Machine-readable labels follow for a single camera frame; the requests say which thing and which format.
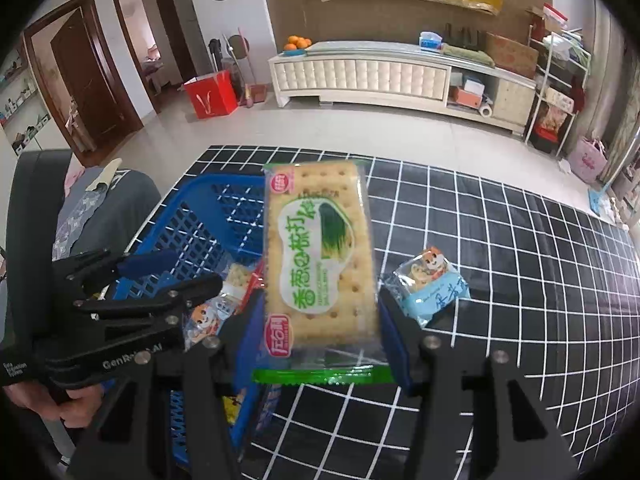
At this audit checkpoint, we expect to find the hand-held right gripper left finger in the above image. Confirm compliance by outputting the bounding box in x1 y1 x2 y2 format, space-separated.
67 287 266 480

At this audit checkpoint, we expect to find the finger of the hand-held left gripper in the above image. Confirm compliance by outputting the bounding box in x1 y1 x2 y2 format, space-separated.
51 248 180 288
72 274 224 323

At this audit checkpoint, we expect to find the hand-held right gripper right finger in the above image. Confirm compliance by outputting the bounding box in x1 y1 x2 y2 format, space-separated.
377 287 581 480

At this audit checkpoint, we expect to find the blue cartoon pastry packet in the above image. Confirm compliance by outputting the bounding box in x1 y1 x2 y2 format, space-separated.
182 297 241 351
392 246 471 330

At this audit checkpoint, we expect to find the blue plastic basket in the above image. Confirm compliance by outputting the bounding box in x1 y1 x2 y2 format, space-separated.
107 174 281 461

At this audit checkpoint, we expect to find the person's left hand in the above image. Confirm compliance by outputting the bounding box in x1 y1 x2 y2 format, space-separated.
6 380 108 430

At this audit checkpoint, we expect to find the grey queen-print cushion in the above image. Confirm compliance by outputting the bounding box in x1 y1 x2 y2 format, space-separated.
52 157 163 261

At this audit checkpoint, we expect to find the floral lace cloth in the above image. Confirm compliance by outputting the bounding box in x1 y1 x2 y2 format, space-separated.
52 180 108 261

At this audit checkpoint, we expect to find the cream cloth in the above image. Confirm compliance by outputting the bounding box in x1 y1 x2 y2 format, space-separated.
85 158 123 192

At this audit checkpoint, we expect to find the black checkered tablecloth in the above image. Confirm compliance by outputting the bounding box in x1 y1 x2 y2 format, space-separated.
125 145 640 480

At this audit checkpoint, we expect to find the pink cloth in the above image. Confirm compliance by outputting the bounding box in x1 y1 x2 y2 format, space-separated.
65 165 86 196

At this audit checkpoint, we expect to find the red gift bag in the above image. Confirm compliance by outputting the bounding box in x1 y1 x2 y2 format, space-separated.
183 70 240 120

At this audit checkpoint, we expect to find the dark wooden door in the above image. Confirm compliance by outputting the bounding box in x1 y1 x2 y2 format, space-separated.
24 0 136 153

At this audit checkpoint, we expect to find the broom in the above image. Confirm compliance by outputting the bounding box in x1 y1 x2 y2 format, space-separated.
235 27 268 107

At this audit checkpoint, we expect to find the orange box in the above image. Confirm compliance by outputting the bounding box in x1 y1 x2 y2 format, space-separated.
450 85 483 107

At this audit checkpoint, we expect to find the white TV cabinet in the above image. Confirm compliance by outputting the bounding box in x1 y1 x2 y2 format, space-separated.
268 40 538 136

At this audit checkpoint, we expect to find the pink bag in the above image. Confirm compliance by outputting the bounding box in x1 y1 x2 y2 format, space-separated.
572 135 608 183

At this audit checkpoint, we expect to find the printed snack bag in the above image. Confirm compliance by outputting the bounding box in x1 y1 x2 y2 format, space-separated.
537 105 571 143

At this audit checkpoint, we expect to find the green folded cloth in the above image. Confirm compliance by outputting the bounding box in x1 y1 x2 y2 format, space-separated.
441 43 496 68

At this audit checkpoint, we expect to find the white shelf rack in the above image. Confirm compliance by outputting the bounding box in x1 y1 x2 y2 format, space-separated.
525 27 593 156

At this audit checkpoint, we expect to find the patterned curtain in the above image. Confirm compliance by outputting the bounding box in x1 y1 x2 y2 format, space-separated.
607 100 640 201

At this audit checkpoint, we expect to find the brown cardboard box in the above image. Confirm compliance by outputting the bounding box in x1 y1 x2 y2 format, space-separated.
485 32 540 78

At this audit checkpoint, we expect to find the silver standing air conditioner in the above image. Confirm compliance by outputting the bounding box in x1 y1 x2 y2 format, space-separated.
582 7 631 146

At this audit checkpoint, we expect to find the red and white box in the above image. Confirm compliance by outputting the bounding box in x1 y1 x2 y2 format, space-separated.
527 2 571 31

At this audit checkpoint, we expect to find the wall shelf with bottles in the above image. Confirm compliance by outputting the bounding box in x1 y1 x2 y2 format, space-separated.
0 40 53 156

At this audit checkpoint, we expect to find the dark wooden door frame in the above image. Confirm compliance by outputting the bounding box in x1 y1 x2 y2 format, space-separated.
110 0 198 113

